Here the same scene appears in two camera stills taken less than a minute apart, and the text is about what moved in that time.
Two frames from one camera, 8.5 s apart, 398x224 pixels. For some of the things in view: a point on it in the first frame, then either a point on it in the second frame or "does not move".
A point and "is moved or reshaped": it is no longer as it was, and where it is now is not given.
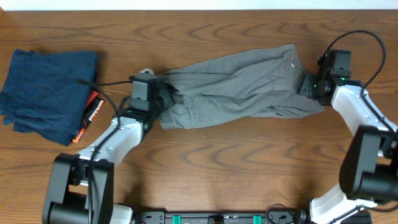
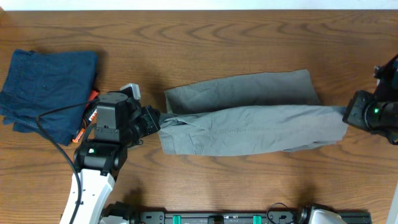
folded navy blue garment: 41,94 does not move
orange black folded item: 94,106 does not move
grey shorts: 259,83 is moved or reshaped
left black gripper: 163,93 → 150,123
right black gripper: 303,85 → 357,115
